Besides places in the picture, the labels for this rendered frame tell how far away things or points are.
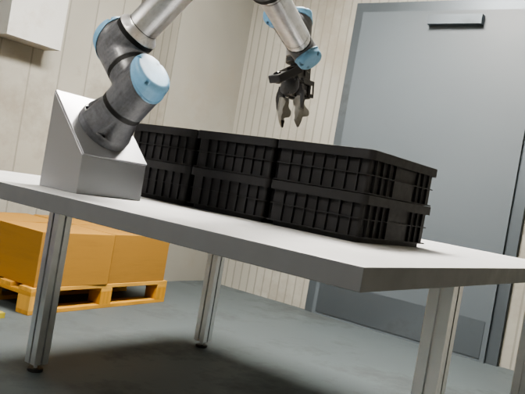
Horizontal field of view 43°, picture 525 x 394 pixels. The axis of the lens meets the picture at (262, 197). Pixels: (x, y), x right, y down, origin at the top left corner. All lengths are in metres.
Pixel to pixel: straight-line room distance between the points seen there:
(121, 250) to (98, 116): 2.08
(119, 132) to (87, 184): 0.16
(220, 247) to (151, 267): 2.83
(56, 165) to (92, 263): 1.87
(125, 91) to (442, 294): 0.91
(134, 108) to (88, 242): 1.92
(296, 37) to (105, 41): 0.50
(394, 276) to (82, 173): 0.88
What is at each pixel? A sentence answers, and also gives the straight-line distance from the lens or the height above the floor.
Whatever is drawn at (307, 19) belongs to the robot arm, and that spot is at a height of 1.32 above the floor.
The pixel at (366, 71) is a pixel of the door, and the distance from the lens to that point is 4.64.
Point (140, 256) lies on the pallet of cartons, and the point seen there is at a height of 0.29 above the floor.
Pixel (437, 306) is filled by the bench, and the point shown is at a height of 0.59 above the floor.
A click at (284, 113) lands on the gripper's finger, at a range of 2.04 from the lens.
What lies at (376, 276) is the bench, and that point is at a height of 0.69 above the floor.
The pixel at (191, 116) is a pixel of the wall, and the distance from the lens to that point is 4.87.
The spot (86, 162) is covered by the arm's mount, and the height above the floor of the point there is 0.78.
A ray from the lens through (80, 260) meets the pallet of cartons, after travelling 3.55.
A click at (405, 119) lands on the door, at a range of 4.43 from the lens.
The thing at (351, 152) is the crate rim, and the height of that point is 0.92.
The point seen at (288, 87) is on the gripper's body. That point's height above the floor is 1.10.
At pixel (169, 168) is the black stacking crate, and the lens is 2.04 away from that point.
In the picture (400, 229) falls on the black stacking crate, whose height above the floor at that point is 0.75.
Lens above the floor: 0.79
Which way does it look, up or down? 1 degrees down
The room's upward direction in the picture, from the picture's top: 10 degrees clockwise
